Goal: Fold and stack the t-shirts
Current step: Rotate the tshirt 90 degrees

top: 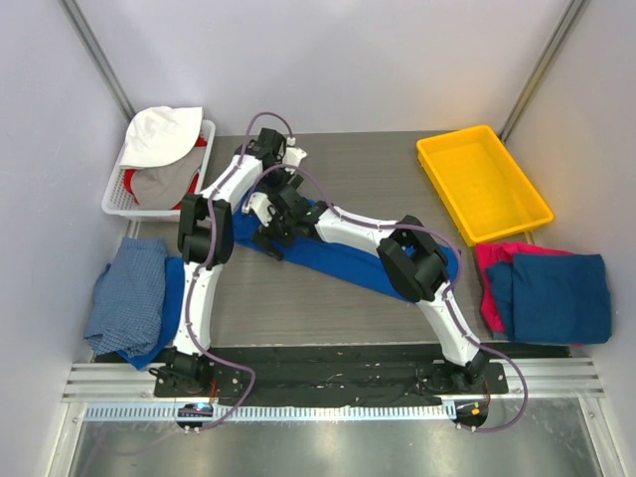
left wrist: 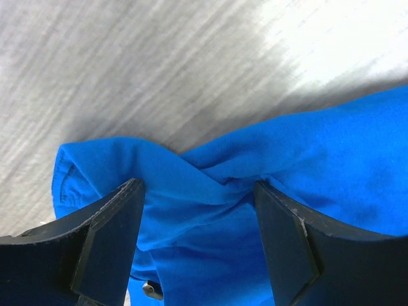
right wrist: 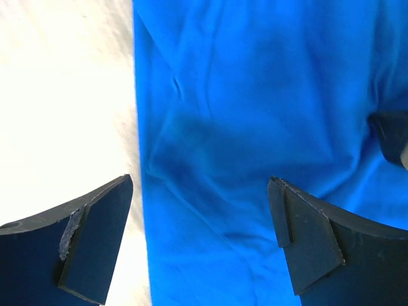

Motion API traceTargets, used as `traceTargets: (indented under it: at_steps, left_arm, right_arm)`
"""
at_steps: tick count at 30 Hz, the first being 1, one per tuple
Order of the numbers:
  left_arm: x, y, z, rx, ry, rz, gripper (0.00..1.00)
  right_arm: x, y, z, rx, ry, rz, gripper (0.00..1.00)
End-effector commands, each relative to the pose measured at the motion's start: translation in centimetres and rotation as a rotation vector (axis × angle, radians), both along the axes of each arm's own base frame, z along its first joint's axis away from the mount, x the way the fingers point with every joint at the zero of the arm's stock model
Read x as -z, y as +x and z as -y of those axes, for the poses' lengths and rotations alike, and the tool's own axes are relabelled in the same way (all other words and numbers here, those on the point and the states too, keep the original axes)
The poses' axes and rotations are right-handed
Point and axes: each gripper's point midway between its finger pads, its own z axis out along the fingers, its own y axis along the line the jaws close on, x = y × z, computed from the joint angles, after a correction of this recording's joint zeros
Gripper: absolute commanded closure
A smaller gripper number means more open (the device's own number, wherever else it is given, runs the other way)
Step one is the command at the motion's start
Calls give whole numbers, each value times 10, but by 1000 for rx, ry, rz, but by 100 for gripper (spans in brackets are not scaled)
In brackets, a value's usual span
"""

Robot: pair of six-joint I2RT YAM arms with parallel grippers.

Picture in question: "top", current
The white plastic basket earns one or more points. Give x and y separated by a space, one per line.
117 201

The grey cloth in basket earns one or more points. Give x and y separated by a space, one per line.
159 184

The right corner metal post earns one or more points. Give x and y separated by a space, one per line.
565 25

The blue checkered shirt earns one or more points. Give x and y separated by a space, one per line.
128 299

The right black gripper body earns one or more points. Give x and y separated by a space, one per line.
274 227

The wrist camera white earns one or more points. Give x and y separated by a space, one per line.
293 155
259 205

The pink t shirt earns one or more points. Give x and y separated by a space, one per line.
488 255

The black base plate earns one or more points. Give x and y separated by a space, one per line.
312 384

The white cloth in basket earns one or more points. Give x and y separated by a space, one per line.
160 135

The folded navy t shirt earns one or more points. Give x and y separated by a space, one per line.
555 299

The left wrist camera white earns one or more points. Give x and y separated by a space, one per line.
293 155

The left corner metal post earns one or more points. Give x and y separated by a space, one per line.
97 55

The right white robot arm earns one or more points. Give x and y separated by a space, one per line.
412 259

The blue cloth under checkered shirt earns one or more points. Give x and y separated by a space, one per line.
171 312

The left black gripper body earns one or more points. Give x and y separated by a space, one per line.
286 179

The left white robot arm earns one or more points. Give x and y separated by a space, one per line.
206 242

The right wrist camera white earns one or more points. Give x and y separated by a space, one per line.
259 205

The red cloth in basket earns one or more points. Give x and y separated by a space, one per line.
130 184

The corner metal post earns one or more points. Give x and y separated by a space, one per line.
97 55
565 25

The aluminium rail frame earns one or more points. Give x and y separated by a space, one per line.
562 427

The yellow plastic tray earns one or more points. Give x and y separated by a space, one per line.
486 193

